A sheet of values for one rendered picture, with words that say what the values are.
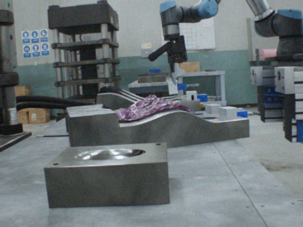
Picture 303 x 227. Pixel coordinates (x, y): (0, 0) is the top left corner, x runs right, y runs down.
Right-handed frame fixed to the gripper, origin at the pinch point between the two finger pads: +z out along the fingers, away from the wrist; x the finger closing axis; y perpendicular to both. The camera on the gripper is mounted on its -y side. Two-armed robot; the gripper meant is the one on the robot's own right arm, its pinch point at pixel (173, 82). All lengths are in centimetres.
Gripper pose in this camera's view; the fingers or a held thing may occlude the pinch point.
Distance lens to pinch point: 155.0
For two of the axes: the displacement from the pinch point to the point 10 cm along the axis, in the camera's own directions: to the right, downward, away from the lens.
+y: 9.9, -1.3, -0.5
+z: 1.3, 9.9, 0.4
